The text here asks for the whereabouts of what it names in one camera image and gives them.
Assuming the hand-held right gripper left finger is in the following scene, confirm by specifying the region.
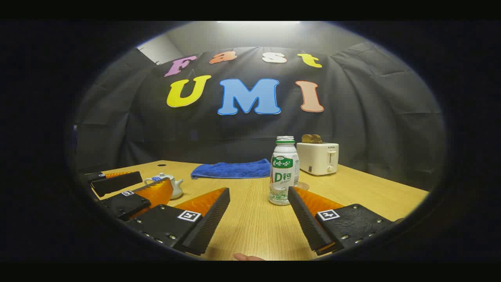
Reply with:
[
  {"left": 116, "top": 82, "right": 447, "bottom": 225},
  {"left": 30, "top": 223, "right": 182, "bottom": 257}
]
[{"left": 125, "top": 187, "right": 231, "bottom": 256}]

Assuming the white toaster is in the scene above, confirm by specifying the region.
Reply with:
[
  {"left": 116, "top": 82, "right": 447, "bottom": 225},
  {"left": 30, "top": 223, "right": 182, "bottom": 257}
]
[{"left": 296, "top": 142, "right": 339, "bottom": 176}]

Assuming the black backdrop cloth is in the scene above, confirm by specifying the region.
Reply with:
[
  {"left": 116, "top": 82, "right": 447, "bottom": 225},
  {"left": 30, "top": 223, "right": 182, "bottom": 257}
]
[{"left": 72, "top": 46, "right": 447, "bottom": 192}]

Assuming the white green-label water bottle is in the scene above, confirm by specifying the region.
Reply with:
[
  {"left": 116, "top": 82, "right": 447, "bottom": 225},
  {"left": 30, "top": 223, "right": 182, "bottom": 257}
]
[{"left": 269, "top": 136, "right": 300, "bottom": 206}]

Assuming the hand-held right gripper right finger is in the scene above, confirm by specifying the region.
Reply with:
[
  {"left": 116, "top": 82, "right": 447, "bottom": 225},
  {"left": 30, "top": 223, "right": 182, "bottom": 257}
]
[{"left": 288, "top": 186, "right": 394, "bottom": 256}]

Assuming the blue towel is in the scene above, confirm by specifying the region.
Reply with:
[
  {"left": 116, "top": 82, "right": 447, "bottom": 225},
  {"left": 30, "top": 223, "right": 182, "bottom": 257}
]
[{"left": 191, "top": 159, "right": 272, "bottom": 180}]

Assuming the white blue-patterned teacup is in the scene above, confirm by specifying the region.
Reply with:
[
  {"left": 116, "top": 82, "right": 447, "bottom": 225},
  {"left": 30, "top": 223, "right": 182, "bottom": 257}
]
[{"left": 144, "top": 172, "right": 184, "bottom": 199}]

